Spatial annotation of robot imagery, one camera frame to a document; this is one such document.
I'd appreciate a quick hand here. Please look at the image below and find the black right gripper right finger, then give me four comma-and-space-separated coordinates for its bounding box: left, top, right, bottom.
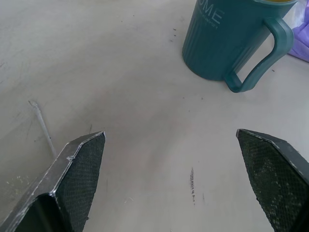
236, 129, 309, 232

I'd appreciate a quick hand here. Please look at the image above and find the purple cloth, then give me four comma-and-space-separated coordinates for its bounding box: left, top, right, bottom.
286, 18, 309, 62

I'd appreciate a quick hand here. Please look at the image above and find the teal ribbed plastic mug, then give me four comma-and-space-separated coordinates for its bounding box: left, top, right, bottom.
182, 0, 299, 93

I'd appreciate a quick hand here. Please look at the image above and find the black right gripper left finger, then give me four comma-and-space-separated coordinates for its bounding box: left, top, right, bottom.
0, 131, 106, 232

